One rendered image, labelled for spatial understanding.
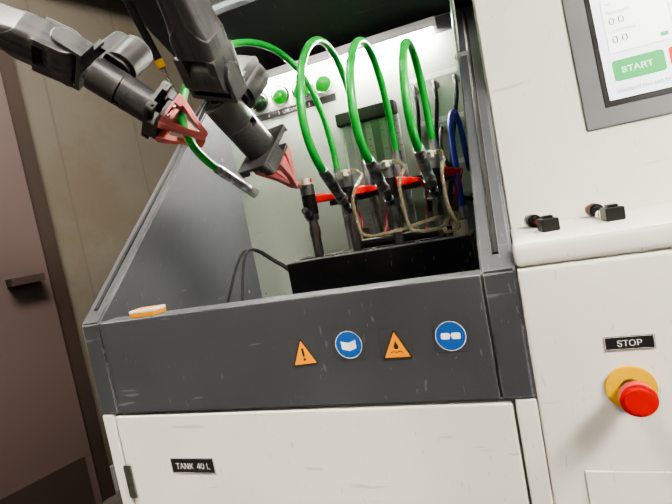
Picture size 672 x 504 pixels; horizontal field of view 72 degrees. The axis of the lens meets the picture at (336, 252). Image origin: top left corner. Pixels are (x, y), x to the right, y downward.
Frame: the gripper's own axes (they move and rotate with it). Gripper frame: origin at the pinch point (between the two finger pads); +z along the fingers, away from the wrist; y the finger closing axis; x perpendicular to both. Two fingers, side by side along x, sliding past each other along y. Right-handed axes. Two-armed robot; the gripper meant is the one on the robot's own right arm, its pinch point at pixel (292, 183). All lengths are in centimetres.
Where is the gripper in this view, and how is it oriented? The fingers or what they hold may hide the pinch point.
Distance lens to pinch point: 86.6
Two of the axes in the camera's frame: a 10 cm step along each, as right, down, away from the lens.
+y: 2.6, -8.1, 5.3
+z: 5.4, 5.8, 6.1
